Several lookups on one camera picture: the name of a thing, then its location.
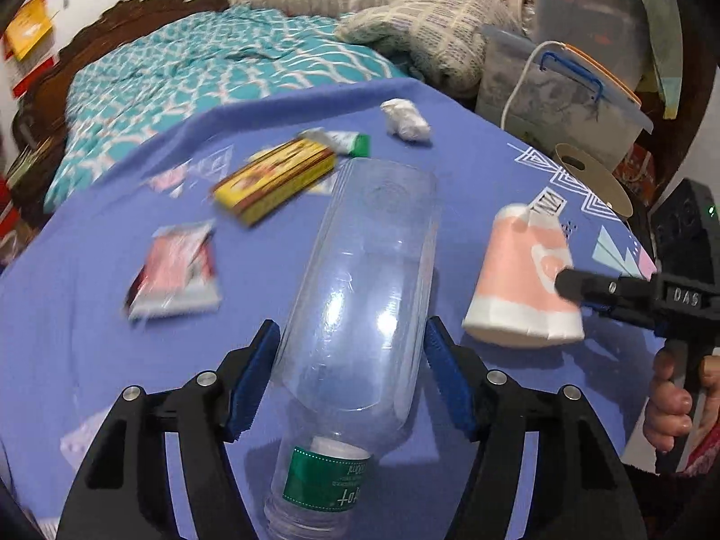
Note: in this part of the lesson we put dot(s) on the teal patterned quilt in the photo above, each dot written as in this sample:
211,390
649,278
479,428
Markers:
169,79

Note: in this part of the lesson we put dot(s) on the beige checked folded blanket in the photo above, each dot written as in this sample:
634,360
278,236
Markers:
439,28

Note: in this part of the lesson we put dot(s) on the white tube with green cap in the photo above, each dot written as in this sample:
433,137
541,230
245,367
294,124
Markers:
351,143

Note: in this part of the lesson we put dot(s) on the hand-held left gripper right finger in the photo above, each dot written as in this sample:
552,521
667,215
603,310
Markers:
450,382

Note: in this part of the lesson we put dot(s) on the pink and white paper cup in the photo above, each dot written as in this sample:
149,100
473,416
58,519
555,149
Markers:
517,275

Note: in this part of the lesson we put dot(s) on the clear plastic bottle green label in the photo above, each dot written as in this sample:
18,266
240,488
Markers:
360,292

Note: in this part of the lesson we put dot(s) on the teal checked hanging cloth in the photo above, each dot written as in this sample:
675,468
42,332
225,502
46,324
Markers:
664,22

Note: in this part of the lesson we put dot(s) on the crumpled white tissue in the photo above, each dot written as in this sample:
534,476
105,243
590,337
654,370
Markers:
405,119

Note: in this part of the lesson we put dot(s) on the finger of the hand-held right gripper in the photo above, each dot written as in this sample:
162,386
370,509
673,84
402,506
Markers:
596,288

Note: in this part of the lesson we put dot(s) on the large clear storage box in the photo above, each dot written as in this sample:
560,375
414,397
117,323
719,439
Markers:
590,5

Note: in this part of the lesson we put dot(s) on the red and white packet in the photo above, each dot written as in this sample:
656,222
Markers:
174,270

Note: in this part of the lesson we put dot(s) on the carved wooden headboard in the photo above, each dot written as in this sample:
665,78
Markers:
62,67

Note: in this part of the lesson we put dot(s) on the yellow cardboard box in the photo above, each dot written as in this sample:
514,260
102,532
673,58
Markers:
275,180

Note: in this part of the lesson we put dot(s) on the pale paper leaflet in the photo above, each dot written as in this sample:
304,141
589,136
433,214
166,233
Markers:
326,184

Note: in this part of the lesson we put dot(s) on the red and yellow wall calendar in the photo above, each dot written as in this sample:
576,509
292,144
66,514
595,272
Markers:
28,25

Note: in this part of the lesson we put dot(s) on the brown round paper bin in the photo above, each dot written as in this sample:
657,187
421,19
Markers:
602,185

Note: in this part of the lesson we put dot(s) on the dark wooden frame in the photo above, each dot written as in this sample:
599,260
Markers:
689,124

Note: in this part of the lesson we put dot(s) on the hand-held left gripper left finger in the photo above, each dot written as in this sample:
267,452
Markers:
256,382

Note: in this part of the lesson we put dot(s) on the blue printed bed sheet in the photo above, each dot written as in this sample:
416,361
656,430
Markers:
112,360

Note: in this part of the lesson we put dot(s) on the person's right hand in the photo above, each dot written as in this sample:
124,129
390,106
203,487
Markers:
666,410

